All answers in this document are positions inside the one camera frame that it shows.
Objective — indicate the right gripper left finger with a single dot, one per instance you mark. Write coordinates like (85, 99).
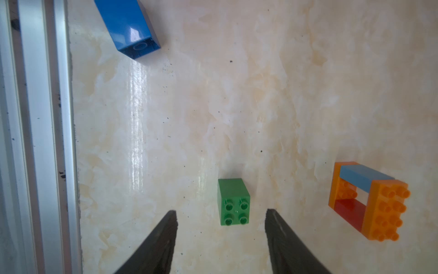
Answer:
(155, 254)

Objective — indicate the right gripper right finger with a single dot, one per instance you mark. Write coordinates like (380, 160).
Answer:
(288, 254)

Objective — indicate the red lego brick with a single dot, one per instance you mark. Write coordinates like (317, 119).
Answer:
(352, 211)

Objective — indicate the green lego brick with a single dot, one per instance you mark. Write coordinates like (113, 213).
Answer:
(233, 202)

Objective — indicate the orange lego plate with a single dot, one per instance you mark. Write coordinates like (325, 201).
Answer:
(384, 208)
(340, 188)

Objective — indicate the orange lego plate bottom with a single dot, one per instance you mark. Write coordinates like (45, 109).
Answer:
(384, 208)

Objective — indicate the light blue lego brick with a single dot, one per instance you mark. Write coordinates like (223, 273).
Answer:
(361, 176)

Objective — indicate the front aluminium rail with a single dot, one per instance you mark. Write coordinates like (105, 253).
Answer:
(40, 230)

